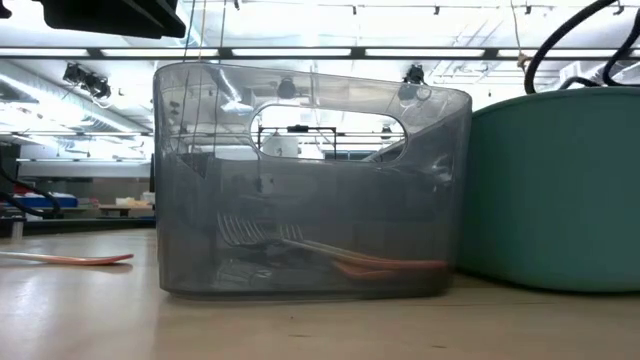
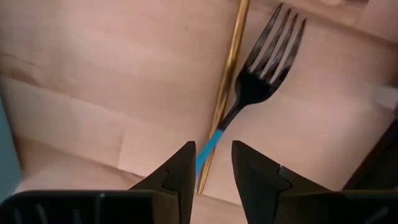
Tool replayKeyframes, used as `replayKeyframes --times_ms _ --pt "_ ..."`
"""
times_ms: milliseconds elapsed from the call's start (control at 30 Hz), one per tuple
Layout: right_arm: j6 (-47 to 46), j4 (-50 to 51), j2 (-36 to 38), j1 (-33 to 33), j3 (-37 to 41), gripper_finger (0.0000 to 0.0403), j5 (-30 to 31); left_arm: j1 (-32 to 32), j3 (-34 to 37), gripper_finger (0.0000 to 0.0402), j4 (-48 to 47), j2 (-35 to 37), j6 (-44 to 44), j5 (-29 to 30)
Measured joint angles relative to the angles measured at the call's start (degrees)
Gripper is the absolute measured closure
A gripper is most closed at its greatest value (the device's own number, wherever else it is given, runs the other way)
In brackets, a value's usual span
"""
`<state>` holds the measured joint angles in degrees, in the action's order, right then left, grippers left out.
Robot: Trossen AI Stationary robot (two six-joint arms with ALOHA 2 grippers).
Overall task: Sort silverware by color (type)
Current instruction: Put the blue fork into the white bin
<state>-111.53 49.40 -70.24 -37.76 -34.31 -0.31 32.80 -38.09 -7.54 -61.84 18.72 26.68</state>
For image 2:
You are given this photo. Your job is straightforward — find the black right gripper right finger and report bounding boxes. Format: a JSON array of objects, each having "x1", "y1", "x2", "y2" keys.
[{"x1": 231, "y1": 140, "x2": 346, "y2": 224}]

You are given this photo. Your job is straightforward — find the teal plastic bin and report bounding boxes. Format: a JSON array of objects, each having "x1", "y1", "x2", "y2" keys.
[{"x1": 0, "y1": 93, "x2": 22, "y2": 203}]

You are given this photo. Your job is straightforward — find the black fork teal handle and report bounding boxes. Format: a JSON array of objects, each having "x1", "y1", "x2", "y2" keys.
[{"x1": 195, "y1": 2, "x2": 308, "y2": 178}]

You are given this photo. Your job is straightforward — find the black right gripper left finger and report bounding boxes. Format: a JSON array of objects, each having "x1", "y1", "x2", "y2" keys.
[{"x1": 129, "y1": 141, "x2": 197, "y2": 224}]

